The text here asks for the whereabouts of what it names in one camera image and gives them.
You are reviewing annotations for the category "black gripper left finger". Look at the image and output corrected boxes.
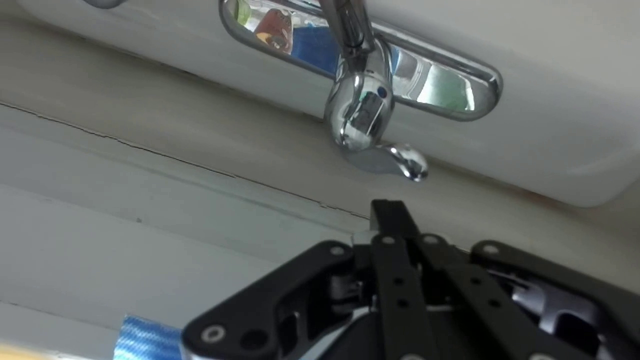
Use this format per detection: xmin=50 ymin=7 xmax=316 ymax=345
xmin=182 ymin=200 xmax=427 ymax=360

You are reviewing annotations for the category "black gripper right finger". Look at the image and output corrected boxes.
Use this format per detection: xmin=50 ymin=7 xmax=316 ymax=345
xmin=415 ymin=234 xmax=640 ymax=360

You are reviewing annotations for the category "chrome faucet with spout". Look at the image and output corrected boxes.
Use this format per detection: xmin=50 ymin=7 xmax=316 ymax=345
xmin=217 ymin=0 xmax=501 ymax=122

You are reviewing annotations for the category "white ceramic sink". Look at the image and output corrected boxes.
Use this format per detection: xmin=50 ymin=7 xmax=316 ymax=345
xmin=17 ymin=0 xmax=640 ymax=207

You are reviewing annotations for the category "blue cloth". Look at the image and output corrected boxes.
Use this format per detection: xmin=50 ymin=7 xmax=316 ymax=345
xmin=111 ymin=316 xmax=182 ymax=360

